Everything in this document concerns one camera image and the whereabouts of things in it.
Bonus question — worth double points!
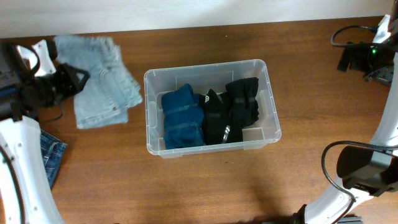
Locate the light blue jeans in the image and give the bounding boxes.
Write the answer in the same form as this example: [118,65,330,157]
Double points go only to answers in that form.
[53,35,142,129]

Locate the teal garment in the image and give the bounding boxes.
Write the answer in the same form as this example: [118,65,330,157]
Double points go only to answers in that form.
[161,83,205,149]

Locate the black garment with logo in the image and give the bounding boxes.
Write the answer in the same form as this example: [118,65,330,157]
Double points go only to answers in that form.
[200,89,243,145]

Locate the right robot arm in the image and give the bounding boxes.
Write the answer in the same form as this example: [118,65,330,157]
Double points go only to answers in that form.
[289,12,397,223]

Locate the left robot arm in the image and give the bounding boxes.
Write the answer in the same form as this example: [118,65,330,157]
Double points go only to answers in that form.
[1,40,90,223]

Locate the dark blue folded jeans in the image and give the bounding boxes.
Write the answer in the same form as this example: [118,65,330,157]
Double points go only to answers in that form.
[40,130,68,188]

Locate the clear plastic storage bin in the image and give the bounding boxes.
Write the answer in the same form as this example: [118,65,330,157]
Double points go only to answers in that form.
[144,59,282,159]

